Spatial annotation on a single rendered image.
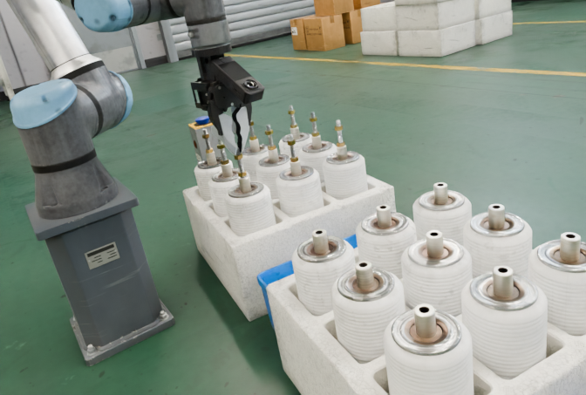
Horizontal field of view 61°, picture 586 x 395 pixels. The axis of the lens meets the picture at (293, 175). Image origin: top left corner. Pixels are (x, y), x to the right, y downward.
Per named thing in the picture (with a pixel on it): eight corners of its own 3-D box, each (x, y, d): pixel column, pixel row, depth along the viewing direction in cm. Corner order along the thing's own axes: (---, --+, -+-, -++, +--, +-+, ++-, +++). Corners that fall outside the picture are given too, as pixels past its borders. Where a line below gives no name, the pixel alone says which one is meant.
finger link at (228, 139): (223, 151, 103) (215, 107, 100) (239, 154, 98) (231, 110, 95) (210, 154, 101) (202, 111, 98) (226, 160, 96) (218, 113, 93)
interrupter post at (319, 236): (318, 257, 74) (316, 237, 73) (311, 250, 76) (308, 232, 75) (332, 251, 75) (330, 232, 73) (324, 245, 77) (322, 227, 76)
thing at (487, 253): (500, 352, 74) (499, 248, 68) (453, 320, 82) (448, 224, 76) (544, 326, 78) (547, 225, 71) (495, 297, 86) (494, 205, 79)
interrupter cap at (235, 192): (233, 202, 98) (232, 200, 98) (225, 191, 105) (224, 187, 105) (269, 192, 100) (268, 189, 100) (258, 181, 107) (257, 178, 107)
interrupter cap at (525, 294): (506, 322, 55) (506, 316, 54) (456, 290, 61) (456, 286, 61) (552, 296, 57) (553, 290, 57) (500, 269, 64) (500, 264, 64)
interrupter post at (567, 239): (571, 265, 62) (573, 242, 61) (555, 258, 64) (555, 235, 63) (584, 259, 63) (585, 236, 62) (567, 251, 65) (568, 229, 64)
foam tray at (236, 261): (249, 323, 102) (231, 247, 95) (197, 249, 135) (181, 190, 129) (400, 255, 116) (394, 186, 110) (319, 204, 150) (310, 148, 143)
